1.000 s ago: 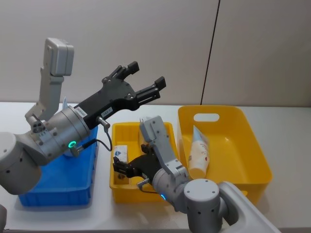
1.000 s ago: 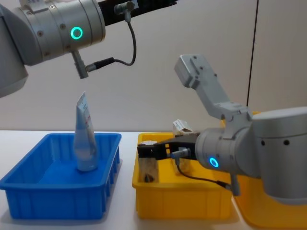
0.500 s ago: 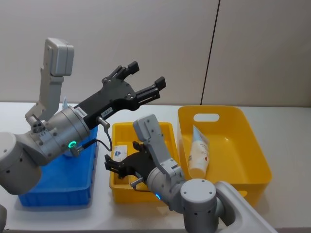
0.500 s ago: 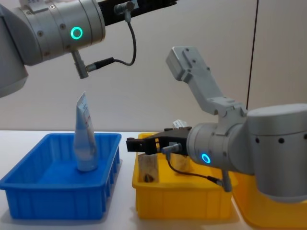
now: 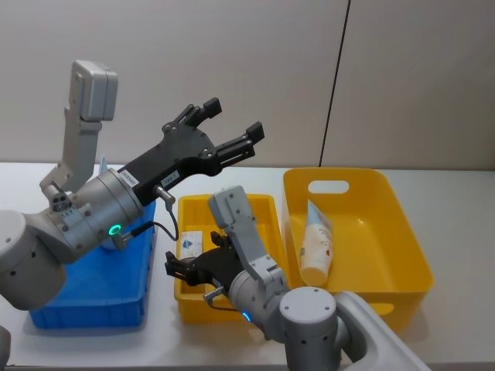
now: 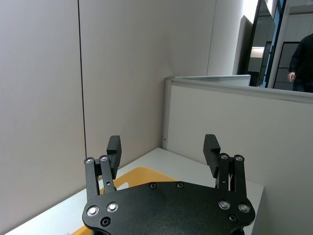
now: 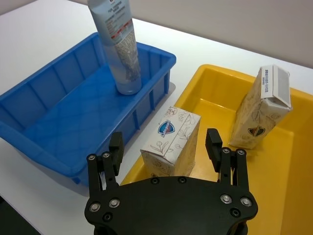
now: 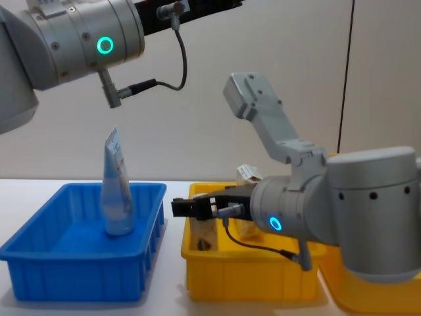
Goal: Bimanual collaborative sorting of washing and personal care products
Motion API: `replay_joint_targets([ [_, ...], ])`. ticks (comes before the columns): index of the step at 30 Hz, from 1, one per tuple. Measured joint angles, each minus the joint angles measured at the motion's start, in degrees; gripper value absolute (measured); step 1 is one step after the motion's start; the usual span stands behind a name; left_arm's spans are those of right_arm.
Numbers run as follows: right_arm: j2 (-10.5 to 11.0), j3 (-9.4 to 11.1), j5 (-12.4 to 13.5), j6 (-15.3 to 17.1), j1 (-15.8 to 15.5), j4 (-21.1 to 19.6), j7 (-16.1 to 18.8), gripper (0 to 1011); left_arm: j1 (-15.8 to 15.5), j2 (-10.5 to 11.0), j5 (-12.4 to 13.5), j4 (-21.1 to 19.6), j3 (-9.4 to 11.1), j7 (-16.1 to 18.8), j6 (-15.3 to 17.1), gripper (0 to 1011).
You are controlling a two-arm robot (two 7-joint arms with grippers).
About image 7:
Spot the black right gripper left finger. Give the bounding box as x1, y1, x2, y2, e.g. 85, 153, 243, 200
87, 131, 124, 199

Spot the blue plastic bin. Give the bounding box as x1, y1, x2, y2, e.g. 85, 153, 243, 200
0, 32, 177, 187

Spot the soap box with blue logo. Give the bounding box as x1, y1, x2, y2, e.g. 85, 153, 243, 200
139, 106, 201, 177

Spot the soap box with dark logo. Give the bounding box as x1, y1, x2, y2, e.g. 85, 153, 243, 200
229, 65, 293, 149

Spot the yellow plastic bin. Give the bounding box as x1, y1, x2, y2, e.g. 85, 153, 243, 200
120, 64, 313, 235

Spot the grey-blue squeeze tube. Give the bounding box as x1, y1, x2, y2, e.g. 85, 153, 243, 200
88, 0, 143, 95

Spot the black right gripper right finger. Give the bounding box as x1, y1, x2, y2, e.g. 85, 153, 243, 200
205, 127, 250, 189

